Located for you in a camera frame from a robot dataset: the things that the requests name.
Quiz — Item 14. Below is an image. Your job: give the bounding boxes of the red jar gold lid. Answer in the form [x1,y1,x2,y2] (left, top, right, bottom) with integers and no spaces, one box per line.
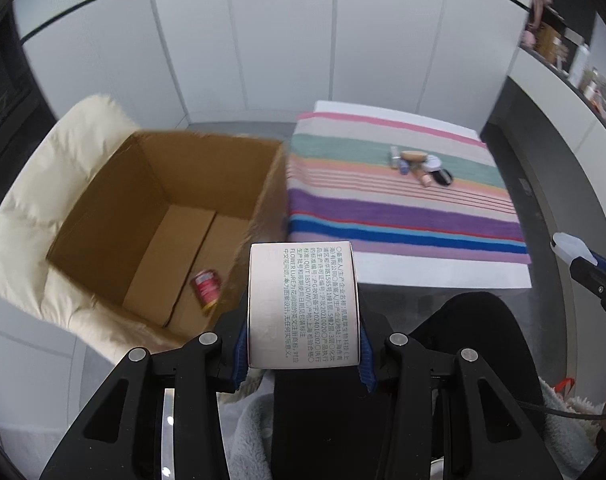
[190,269,222,312]

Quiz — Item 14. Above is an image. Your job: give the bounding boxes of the black round powder puff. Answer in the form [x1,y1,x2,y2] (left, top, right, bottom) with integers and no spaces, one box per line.
[431,168,454,186]

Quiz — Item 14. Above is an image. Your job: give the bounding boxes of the white round compact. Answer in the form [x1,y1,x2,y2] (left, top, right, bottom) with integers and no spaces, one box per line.
[422,154,443,172]

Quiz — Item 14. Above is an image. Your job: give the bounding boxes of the clear bottle pink cap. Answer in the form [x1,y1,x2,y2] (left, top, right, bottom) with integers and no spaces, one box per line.
[411,166,433,188]

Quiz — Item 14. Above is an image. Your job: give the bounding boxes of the beige carton box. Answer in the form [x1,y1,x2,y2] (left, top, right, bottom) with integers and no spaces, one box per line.
[246,242,360,370]

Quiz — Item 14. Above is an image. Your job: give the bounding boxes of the small purple bottle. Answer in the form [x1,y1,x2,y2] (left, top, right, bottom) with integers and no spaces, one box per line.
[398,160,410,174]

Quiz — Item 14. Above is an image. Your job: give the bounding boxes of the small clear vial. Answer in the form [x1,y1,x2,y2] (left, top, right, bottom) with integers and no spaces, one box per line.
[390,145,400,169]

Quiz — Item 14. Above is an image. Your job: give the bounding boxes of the person's black trouser legs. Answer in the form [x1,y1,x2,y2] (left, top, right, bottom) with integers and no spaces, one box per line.
[270,292,558,479]

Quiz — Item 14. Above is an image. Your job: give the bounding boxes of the white spray bottle on shelf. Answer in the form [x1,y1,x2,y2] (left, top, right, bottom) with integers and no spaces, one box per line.
[568,44,590,88]

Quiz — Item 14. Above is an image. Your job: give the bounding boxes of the brown cardboard box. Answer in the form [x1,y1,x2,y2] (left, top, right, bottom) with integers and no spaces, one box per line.
[48,132,288,347]

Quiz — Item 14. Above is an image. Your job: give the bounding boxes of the beige powder puff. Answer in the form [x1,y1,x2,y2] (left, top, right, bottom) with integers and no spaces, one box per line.
[400,151,428,164]

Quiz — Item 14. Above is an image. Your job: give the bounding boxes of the colourful striped cloth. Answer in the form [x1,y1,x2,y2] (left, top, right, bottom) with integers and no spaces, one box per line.
[284,110,533,266]

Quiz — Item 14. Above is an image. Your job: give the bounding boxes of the brown box on shelf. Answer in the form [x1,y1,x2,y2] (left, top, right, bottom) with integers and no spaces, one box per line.
[535,23,562,63]

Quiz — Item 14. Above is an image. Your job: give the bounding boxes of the cream padded chair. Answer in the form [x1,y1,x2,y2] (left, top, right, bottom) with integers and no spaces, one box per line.
[0,94,190,362]

